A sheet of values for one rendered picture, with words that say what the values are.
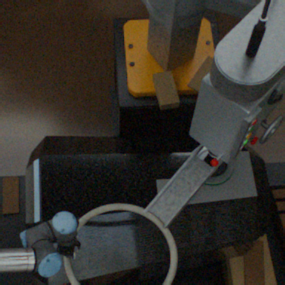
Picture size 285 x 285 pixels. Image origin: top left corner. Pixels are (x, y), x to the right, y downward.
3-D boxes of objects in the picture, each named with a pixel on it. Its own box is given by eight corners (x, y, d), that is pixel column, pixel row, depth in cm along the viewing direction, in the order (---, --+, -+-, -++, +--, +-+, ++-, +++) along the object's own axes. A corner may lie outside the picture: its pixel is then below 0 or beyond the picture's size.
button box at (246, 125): (240, 142, 224) (257, 104, 198) (246, 145, 223) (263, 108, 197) (228, 154, 221) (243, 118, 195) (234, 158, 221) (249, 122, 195)
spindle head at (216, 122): (236, 87, 251) (260, 21, 210) (275, 115, 245) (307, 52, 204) (186, 138, 239) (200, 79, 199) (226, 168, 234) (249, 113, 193)
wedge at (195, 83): (206, 61, 298) (208, 55, 294) (222, 70, 296) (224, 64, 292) (186, 85, 291) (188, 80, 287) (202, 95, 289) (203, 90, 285)
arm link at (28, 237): (23, 246, 199) (55, 231, 203) (15, 228, 208) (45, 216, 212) (30, 263, 205) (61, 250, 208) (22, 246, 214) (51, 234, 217)
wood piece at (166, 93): (151, 78, 293) (152, 73, 288) (170, 76, 294) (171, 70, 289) (160, 110, 285) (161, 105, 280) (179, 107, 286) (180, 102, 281)
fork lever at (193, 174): (235, 94, 252) (235, 90, 248) (269, 119, 247) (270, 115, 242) (138, 208, 248) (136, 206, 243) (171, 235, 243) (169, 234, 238)
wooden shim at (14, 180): (3, 178, 351) (3, 177, 349) (18, 177, 351) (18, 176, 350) (3, 214, 340) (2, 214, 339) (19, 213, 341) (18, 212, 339)
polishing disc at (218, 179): (184, 176, 260) (184, 175, 259) (196, 139, 269) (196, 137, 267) (227, 189, 258) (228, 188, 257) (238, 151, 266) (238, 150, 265)
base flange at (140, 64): (122, 24, 312) (122, 18, 308) (208, 21, 315) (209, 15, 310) (128, 97, 292) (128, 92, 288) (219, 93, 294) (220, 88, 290)
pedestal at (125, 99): (109, 86, 383) (107, 13, 315) (202, 82, 386) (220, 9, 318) (114, 171, 356) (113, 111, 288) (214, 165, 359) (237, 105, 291)
